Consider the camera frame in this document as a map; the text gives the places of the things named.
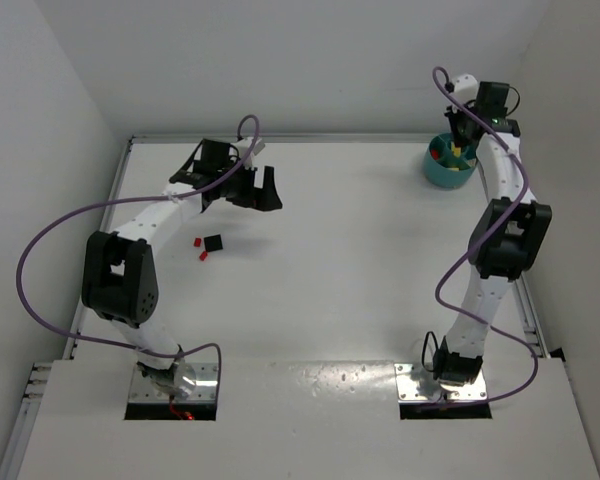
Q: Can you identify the metal base plate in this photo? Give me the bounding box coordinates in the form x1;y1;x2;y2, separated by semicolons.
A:
394;363;488;405
128;362;219;405

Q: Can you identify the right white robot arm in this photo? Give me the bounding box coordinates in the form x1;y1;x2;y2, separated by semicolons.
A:
432;75;552;386

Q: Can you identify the yellow lego assembly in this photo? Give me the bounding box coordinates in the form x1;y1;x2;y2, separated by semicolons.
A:
446;141;464;171

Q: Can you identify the black square lego plate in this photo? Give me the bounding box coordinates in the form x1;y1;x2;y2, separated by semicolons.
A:
203;234;224;253

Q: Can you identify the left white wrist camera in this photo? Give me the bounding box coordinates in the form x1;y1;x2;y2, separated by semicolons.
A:
233;137;265;157

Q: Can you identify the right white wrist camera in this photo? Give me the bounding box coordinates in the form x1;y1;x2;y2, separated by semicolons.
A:
451;74;480;104

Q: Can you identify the teal divided round container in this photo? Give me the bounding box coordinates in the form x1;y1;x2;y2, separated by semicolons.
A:
422;133;477;189

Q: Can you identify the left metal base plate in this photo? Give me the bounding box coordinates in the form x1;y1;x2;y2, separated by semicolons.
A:
128;362;219;405

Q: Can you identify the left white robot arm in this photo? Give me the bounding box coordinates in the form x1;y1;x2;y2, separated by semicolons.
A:
81;137;282;389

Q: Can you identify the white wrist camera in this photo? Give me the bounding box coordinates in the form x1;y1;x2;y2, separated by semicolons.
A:
451;74;480;104
233;137;265;157

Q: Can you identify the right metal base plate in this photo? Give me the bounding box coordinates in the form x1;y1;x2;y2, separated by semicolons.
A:
394;363;488;405

